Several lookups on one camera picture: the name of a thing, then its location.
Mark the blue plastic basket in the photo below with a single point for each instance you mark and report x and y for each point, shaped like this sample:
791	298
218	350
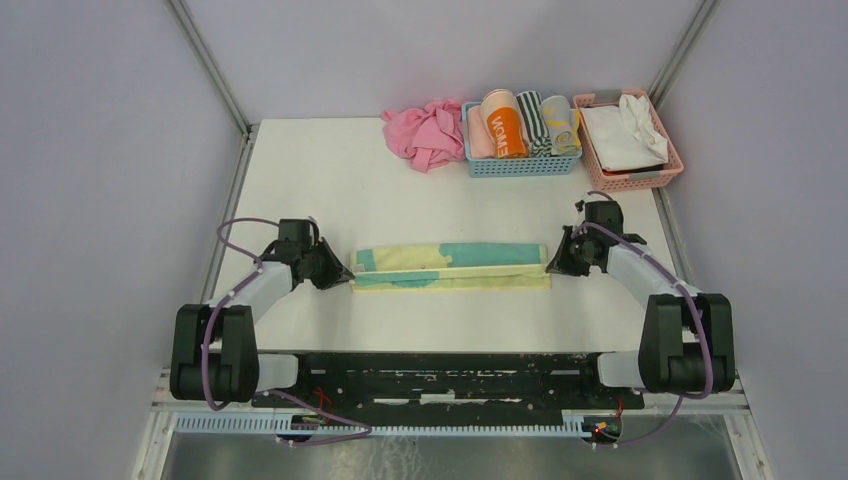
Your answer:
521	167

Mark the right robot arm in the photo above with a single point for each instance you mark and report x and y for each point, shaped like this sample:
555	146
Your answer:
687	345

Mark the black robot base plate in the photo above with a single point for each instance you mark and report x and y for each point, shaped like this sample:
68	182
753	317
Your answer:
456	390

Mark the pale pink rolled towel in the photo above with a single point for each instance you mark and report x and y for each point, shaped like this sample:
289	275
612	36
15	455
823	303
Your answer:
481	145

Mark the white folded cloth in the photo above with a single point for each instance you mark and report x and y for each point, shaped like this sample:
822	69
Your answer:
624	136

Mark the crumpled pink towel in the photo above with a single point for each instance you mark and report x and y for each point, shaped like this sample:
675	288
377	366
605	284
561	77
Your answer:
427	137

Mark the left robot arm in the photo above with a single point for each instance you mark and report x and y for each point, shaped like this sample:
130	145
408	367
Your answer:
215	355

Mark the pale yellow teal towel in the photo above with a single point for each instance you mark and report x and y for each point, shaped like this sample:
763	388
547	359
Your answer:
451	266

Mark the black white striped rolled towel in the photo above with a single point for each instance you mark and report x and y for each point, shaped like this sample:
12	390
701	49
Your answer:
535	129

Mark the orange rolled towel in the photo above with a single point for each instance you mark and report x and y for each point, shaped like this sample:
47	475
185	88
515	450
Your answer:
501	116

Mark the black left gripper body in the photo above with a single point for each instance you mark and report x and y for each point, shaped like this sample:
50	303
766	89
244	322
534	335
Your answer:
322	269

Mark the pink plastic basket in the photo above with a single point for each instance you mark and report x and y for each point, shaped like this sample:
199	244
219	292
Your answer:
630	178

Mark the yellow grey patterned towel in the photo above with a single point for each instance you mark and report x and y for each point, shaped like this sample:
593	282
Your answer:
561	123

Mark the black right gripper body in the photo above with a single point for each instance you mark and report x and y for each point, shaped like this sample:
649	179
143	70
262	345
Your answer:
572	255

